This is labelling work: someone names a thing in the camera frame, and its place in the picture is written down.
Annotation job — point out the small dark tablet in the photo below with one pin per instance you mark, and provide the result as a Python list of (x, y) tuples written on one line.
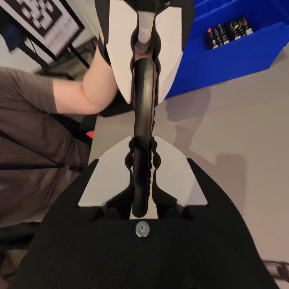
[(13, 37)]

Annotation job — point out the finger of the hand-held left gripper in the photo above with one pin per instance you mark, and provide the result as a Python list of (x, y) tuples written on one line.
[(171, 45), (119, 45)]

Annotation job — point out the black easel stand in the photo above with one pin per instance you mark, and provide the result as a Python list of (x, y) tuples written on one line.
[(79, 55)]

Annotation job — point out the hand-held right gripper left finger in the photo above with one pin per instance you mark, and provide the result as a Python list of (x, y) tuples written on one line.
[(106, 178)]

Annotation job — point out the blue plastic bin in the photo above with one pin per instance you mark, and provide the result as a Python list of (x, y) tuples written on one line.
[(225, 65)]

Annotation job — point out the black remote control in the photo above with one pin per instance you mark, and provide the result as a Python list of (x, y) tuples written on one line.
[(144, 112), (239, 28), (218, 37)]

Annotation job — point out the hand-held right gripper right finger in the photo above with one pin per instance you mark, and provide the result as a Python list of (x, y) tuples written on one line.
[(178, 178)]

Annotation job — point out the black framed tag sign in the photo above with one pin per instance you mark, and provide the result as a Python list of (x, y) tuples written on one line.
[(45, 22)]

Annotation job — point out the black wristwatch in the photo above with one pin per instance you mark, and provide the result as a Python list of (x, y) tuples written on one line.
[(104, 52)]

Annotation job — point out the person's left forearm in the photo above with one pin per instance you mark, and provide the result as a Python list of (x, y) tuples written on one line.
[(85, 94)]

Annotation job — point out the black office chair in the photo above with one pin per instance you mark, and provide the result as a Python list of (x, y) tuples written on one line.
[(115, 108)]

